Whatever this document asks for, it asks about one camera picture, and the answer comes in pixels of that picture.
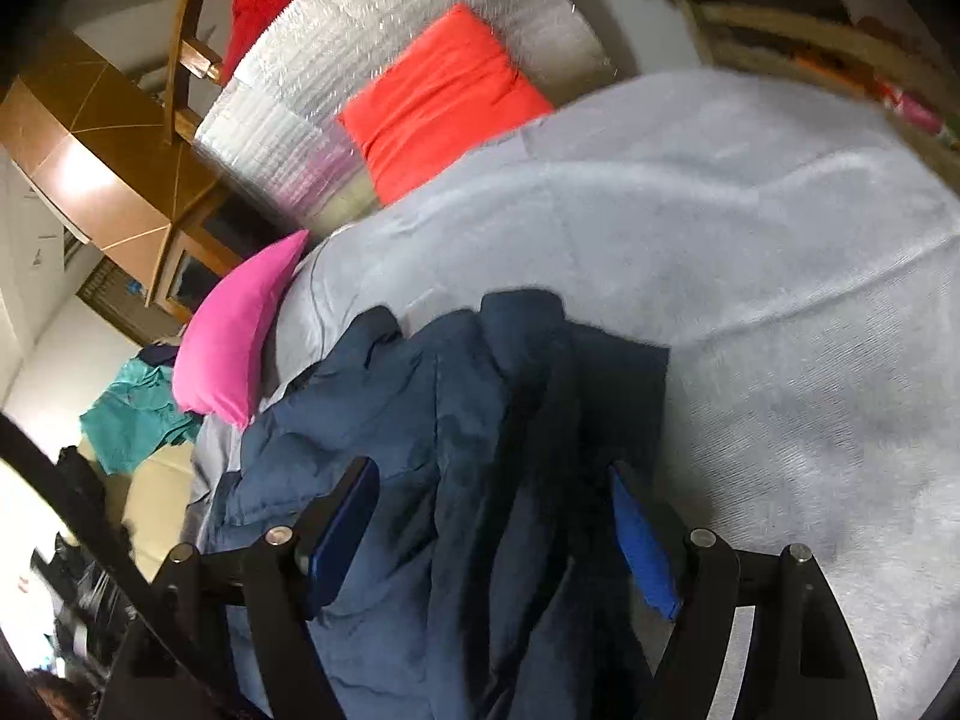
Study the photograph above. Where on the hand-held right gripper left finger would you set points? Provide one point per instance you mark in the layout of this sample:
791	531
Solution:
341	525

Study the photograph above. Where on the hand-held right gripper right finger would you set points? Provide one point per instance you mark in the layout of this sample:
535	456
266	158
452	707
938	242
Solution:
641	540

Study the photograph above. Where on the navy blue puffer jacket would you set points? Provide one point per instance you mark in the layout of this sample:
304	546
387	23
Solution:
465	427

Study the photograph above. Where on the beige cloth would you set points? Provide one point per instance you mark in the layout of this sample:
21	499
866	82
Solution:
161	487

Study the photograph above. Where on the pink pillow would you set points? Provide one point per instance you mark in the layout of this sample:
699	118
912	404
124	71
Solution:
225	345

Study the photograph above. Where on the teal cloth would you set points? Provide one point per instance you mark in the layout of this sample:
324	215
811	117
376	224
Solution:
127	420

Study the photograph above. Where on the dark blue cloth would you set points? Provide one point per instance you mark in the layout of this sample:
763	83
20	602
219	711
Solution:
157	354

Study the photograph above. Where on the grey bed sheet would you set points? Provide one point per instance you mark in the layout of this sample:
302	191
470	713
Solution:
750	277

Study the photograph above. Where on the silver foil insulation sheet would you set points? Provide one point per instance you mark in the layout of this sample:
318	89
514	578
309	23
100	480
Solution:
300	120

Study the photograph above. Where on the orange-red pillow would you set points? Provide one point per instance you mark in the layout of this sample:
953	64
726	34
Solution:
435	105

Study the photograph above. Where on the wooden cabinet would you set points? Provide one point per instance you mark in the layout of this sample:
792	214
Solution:
97	142

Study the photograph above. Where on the wooden shelf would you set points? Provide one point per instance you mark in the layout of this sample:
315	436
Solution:
787	22

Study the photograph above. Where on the wooden frame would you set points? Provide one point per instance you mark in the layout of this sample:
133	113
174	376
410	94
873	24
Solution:
191	45

